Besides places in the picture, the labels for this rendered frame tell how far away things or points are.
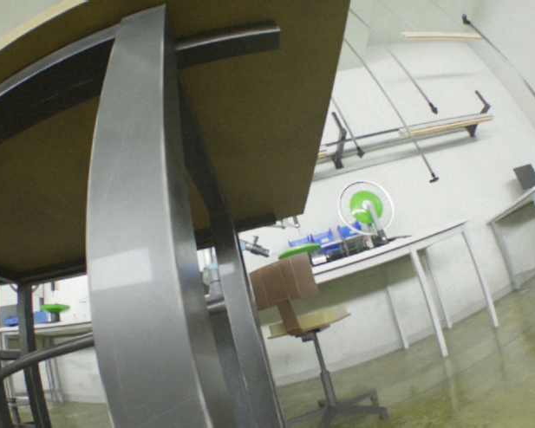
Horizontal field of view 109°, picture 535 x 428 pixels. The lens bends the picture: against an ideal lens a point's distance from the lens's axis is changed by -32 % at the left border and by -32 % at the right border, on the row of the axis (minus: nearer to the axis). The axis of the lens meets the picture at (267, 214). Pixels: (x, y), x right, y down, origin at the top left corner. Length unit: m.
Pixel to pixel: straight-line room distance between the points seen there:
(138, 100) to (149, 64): 0.04
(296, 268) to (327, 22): 1.07
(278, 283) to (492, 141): 3.96
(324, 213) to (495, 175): 2.51
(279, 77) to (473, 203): 3.48
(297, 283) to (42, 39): 1.21
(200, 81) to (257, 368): 0.52
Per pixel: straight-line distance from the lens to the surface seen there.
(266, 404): 0.61
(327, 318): 1.32
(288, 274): 1.29
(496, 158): 4.45
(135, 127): 0.18
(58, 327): 2.82
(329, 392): 1.57
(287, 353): 2.83
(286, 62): 0.41
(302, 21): 0.38
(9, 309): 4.65
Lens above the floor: 0.61
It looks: 22 degrees up
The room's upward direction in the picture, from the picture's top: 15 degrees counter-clockwise
